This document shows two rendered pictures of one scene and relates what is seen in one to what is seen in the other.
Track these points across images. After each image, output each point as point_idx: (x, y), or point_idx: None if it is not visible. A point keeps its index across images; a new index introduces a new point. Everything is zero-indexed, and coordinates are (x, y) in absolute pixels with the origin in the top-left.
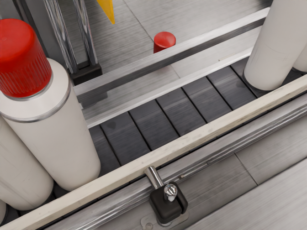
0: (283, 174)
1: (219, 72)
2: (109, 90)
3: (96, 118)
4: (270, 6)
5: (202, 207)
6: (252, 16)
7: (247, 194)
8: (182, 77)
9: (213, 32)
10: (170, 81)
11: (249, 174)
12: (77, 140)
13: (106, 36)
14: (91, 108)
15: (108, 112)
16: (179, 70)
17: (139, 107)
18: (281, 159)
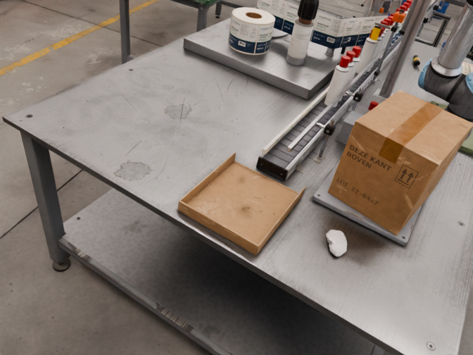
0: (322, 78)
1: (352, 92)
2: (374, 98)
3: (367, 80)
4: (355, 80)
5: (329, 83)
6: (357, 77)
7: (326, 75)
8: (360, 104)
9: (361, 73)
10: (362, 103)
11: (324, 89)
12: (362, 51)
13: None
14: (372, 94)
15: (366, 82)
16: (362, 106)
17: (361, 83)
18: (319, 93)
